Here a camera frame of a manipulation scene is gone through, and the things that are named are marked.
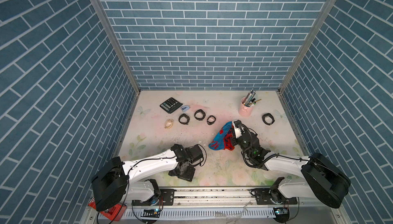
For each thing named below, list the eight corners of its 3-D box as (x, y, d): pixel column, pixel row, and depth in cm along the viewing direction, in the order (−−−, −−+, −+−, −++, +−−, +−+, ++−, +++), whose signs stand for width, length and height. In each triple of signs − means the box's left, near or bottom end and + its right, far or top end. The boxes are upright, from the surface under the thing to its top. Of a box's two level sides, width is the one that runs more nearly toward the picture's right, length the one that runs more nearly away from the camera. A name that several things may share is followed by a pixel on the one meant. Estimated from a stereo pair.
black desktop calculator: (161, 107, 112) (160, 104, 110) (172, 98, 118) (172, 96, 116) (170, 114, 108) (169, 112, 106) (181, 105, 114) (181, 102, 111)
